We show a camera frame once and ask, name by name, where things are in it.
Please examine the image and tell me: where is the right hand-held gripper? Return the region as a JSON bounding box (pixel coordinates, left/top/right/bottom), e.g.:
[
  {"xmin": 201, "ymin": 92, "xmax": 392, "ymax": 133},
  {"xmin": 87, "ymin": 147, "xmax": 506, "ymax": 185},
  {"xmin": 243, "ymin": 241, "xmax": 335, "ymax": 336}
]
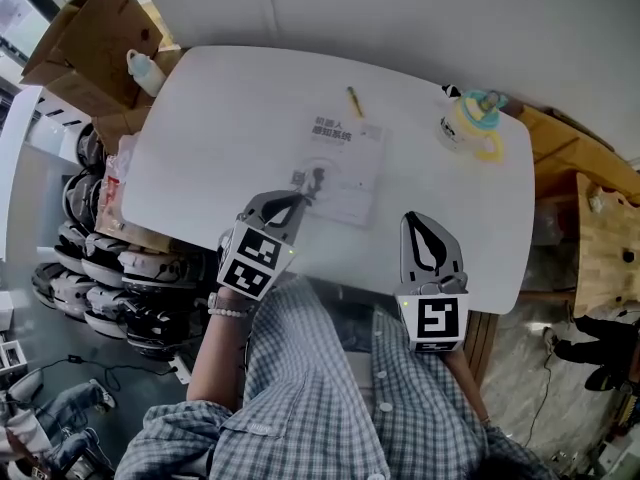
[{"xmin": 394, "ymin": 210, "xmax": 471, "ymax": 354}]

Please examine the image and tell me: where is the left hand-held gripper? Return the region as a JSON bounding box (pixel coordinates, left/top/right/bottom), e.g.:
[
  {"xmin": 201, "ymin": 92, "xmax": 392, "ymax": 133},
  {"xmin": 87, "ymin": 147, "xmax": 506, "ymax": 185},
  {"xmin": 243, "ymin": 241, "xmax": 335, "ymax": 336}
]
[{"xmin": 215, "ymin": 166, "xmax": 326, "ymax": 301}]

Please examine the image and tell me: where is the white notebook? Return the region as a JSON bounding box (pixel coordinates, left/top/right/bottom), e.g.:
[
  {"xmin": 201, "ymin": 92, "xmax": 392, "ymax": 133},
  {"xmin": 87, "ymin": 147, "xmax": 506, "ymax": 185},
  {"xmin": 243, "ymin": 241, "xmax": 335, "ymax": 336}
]
[{"xmin": 291, "ymin": 111, "xmax": 389, "ymax": 230}]

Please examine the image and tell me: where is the person's left forearm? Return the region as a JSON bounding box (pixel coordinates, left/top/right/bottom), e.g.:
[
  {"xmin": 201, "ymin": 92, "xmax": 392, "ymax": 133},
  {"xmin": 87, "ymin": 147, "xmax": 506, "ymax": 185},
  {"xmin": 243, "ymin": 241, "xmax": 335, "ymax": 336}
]
[{"xmin": 185, "ymin": 286, "xmax": 257, "ymax": 413}]

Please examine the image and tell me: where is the person's right forearm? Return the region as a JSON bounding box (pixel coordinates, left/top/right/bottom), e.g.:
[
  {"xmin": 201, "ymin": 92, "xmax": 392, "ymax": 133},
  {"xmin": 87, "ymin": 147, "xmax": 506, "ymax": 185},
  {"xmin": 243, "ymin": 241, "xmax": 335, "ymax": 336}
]
[{"xmin": 441, "ymin": 350, "xmax": 492, "ymax": 425}]

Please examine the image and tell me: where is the large open cardboard box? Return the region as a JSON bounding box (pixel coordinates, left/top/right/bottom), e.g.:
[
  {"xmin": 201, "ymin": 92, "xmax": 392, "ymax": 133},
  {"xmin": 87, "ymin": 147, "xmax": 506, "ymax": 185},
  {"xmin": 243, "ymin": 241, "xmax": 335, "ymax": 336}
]
[{"xmin": 19, "ymin": 0, "xmax": 184, "ymax": 142}]

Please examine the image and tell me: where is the wooden table leg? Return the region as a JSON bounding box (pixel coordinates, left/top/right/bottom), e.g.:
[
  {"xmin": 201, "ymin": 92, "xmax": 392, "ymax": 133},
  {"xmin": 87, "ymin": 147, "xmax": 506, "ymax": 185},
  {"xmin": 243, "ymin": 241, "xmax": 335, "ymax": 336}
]
[{"xmin": 462, "ymin": 309, "xmax": 501, "ymax": 390}]

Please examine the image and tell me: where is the yellow green pen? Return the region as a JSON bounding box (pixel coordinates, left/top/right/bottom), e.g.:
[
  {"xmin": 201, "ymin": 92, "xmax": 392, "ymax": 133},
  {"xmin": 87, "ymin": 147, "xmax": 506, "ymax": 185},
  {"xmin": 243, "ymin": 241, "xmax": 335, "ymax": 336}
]
[{"xmin": 345, "ymin": 85, "xmax": 365, "ymax": 119}]

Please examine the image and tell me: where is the translucent plastic bag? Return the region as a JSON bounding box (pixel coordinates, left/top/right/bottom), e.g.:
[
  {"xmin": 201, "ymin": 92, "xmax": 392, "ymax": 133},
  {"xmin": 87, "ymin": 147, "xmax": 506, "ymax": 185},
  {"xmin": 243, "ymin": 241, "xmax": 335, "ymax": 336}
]
[{"xmin": 93, "ymin": 132, "xmax": 174, "ymax": 255}]

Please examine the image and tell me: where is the plaid shirt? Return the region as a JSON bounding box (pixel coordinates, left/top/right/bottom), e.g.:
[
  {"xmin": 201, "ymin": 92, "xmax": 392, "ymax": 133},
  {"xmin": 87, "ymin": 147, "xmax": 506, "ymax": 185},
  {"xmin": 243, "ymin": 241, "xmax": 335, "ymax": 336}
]
[{"xmin": 113, "ymin": 274, "xmax": 559, "ymax": 480}]

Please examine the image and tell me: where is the pile of black white helmets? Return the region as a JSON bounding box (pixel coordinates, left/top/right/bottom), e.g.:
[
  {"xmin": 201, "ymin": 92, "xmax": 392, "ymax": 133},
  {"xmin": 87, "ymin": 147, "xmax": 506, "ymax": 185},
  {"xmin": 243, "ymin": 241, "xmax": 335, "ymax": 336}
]
[{"xmin": 30, "ymin": 121, "xmax": 214, "ymax": 360}]

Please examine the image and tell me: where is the white plastic bottle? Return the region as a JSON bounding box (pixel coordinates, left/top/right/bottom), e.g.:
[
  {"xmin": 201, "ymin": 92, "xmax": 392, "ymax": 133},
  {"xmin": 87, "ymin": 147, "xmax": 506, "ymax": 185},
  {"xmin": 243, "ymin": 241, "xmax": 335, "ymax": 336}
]
[{"xmin": 125, "ymin": 48, "xmax": 168, "ymax": 99}]

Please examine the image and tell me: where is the white power strip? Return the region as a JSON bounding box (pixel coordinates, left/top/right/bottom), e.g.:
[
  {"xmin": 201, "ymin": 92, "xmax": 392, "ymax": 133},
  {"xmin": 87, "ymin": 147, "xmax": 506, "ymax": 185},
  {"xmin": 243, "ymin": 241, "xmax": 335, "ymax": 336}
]
[{"xmin": 168, "ymin": 354, "xmax": 194, "ymax": 385}]

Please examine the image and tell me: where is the sippy cup with yellow handles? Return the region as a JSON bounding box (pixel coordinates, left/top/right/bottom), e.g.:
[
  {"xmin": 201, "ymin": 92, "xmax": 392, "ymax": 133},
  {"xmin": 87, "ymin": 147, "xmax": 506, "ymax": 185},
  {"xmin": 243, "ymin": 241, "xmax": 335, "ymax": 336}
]
[{"xmin": 435, "ymin": 89, "xmax": 509, "ymax": 165}]

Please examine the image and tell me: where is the thin grey floor cable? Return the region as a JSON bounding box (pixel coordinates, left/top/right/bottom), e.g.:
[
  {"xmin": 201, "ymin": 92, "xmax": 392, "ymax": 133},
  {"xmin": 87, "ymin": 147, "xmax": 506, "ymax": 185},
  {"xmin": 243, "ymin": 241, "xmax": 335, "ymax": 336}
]
[{"xmin": 521, "ymin": 351, "xmax": 557, "ymax": 450}]

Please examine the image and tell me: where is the black floor cable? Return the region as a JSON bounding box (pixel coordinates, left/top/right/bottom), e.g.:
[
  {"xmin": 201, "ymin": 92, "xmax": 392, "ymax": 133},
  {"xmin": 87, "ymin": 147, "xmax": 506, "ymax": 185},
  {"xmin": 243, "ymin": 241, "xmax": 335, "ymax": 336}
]
[{"xmin": 28, "ymin": 353, "xmax": 177, "ymax": 392}]

